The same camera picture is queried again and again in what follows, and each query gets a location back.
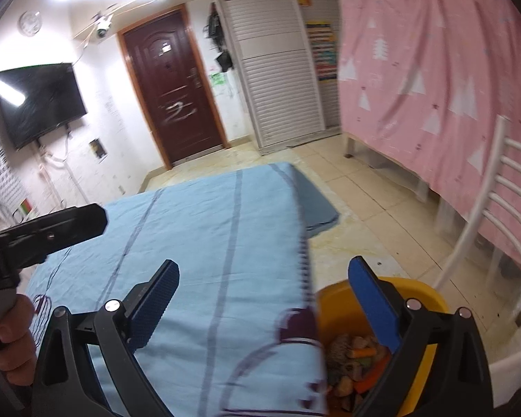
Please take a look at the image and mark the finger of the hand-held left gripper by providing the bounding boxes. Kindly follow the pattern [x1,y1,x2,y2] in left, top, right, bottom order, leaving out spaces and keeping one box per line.
[6,203,109,265]

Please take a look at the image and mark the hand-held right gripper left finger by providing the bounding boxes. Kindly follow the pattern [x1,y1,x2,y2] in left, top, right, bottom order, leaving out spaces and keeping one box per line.
[30,259,181,417]

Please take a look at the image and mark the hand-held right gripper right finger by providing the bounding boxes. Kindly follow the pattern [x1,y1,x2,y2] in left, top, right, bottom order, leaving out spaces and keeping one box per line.
[348,256,491,417]

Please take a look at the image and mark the yellow plastic bin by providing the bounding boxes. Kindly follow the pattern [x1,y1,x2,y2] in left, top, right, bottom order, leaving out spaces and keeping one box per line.
[315,277,450,417]

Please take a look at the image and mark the person's left hand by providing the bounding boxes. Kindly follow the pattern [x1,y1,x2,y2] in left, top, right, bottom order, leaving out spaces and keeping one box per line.
[0,293,40,387]

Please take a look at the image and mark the eye test chart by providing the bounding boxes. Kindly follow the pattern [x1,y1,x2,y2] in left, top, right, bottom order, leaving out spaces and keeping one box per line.
[0,139,40,218]

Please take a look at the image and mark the light blue bedsheet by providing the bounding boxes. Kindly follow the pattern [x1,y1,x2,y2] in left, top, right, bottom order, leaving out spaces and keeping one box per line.
[24,162,341,417]

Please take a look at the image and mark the white metal chair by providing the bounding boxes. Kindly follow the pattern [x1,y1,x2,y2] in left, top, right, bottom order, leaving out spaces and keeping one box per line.
[434,115,521,374]

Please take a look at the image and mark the dark brown door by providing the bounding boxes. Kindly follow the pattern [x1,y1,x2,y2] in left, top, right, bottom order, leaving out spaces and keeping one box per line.
[117,3,231,170]

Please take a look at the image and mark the pink tree print curtain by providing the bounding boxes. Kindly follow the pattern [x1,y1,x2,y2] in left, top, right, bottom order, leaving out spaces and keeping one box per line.
[338,0,521,279]

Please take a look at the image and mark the white louvred wardrobe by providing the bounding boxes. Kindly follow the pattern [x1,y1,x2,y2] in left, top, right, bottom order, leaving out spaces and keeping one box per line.
[212,0,344,156]

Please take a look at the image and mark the colourful grid poster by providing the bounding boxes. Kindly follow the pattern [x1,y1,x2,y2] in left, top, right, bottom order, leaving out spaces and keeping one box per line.
[306,21,337,81]

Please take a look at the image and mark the black wall television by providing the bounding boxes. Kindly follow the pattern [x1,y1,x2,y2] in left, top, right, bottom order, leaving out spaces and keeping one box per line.
[0,63,88,150]

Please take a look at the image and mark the white security camera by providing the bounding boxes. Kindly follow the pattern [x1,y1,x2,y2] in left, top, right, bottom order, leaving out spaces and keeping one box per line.
[93,15,114,40]

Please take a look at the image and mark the round white wall clock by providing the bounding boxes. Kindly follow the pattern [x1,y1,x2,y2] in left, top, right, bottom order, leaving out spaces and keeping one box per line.
[18,11,42,36]

